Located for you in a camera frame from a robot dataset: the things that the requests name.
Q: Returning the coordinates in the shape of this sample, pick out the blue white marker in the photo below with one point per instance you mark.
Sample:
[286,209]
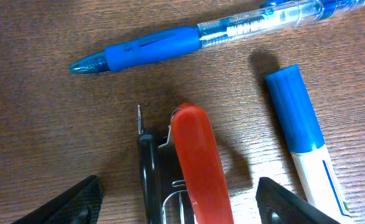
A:
[306,143]

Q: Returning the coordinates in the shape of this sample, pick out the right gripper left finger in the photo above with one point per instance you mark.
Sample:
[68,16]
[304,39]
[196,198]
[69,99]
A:
[80,204]

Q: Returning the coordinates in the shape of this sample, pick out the blue ballpoint pen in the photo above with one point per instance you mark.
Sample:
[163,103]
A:
[171,43]

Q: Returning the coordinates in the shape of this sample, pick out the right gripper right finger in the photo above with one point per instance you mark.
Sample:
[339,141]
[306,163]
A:
[276,204]

